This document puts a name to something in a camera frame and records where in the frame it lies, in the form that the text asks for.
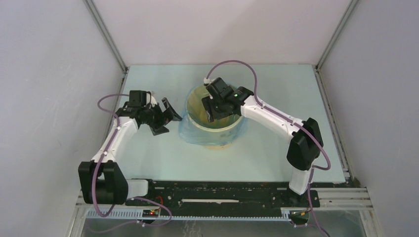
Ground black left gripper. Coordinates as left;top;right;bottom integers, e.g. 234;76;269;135
142;98;182;136

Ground blue plastic trash bag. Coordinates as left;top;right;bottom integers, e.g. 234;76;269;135
178;78;246;146

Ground yellow capybara trash bin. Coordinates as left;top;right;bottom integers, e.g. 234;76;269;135
186;83;245;152

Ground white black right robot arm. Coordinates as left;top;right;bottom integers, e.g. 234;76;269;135
201;78;323;206

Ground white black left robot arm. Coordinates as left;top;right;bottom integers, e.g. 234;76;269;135
78;90;182;204

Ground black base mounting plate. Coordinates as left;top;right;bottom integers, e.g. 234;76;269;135
145;180;320;214

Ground small electronics board with LEDs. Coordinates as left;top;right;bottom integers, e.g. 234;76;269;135
142;209;160;218

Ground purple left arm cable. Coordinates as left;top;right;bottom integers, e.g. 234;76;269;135
91;94;173;228

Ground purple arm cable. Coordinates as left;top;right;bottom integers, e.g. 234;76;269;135
204;60;331;237
91;94;173;228

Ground white cable duct rail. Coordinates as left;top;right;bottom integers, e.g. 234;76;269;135
85;209;292;222

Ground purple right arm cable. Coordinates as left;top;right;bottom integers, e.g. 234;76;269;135
204;60;331;237

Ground aluminium frame rail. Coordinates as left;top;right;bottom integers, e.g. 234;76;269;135
313;188;373;210

